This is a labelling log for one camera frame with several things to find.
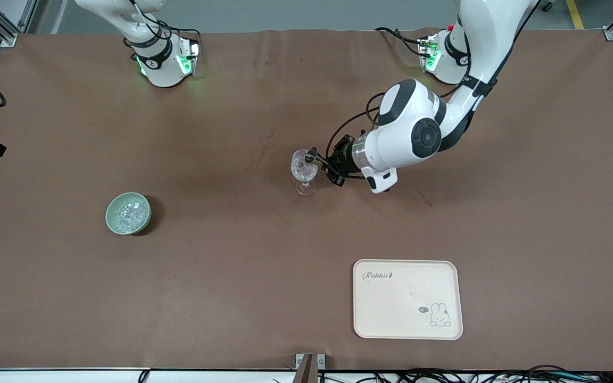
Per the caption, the clear cut-crystal wine glass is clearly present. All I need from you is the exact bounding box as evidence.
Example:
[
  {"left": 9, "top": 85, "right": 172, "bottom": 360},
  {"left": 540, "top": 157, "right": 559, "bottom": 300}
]
[{"left": 291, "top": 149, "right": 319, "bottom": 196}]

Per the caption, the clear ice cubes heap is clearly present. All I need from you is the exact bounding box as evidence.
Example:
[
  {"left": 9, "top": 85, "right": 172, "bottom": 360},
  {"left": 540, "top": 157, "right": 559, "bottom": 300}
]
[{"left": 114, "top": 200, "right": 146, "bottom": 231}]

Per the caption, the cream rabbit print tray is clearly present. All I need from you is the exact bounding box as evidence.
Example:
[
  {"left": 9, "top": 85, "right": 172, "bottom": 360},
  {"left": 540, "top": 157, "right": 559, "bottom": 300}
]
[{"left": 353, "top": 259, "right": 463, "bottom": 340}]

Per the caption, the pale green ceramic bowl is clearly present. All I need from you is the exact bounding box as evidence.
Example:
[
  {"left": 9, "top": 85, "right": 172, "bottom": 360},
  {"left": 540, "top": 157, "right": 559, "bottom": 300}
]
[{"left": 105, "top": 192, "right": 152, "bottom": 235}]

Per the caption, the brown table cover sheet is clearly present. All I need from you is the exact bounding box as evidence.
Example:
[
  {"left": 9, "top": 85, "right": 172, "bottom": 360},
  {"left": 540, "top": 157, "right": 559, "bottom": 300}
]
[{"left": 0, "top": 28, "right": 613, "bottom": 372}]

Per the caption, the black left base cable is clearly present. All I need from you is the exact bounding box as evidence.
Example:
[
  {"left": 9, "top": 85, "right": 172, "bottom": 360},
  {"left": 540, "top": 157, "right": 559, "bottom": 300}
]
[{"left": 375, "top": 27, "right": 427, "bottom": 56}]

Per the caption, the black base cable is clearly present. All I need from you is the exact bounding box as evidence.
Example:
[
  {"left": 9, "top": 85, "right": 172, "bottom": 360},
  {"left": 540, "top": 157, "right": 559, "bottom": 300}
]
[
  {"left": 375, "top": 27, "right": 427, "bottom": 56},
  {"left": 155, "top": 21, "right": 202, "bottom": 46}
]

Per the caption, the black right base cable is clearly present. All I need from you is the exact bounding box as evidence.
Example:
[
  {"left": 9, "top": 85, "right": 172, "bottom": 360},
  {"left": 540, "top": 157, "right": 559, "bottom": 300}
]
[{"left": 155, "top": 21, "right": 202, "bottom": 46}]

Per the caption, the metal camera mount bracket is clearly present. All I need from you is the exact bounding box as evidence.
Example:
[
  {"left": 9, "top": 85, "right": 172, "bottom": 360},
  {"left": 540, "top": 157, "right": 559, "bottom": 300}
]
[{"left": 295, "top": 353, "right": 326, "bottom": 383}]

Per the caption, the black cable bundle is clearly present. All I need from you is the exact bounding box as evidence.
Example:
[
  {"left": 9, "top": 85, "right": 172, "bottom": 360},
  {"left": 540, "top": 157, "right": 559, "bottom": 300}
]
[{"left": 317, "top": 365, "right": 613, "bottom": 383}]

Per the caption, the white table edge rail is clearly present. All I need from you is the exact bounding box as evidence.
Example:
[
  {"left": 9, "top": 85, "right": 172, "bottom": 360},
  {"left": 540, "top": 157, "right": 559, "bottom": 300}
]
[{"left": 0, "top": 367, "right": 296, "bottom": 383}]

